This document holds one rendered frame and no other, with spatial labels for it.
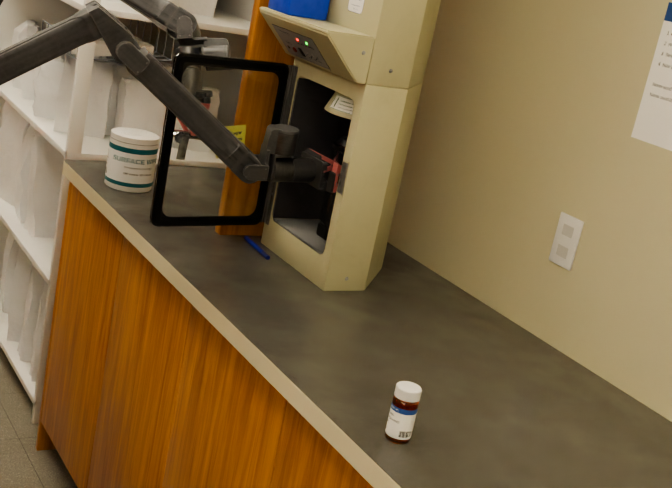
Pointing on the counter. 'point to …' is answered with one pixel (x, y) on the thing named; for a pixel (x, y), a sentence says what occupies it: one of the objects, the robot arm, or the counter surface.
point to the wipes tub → (131, 159)
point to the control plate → (301, 46)
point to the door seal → (172, 135)
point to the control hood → (328, 43)
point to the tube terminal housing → (368, 133)
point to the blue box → (301, 0)
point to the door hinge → (281, 123)
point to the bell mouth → (340, 105)
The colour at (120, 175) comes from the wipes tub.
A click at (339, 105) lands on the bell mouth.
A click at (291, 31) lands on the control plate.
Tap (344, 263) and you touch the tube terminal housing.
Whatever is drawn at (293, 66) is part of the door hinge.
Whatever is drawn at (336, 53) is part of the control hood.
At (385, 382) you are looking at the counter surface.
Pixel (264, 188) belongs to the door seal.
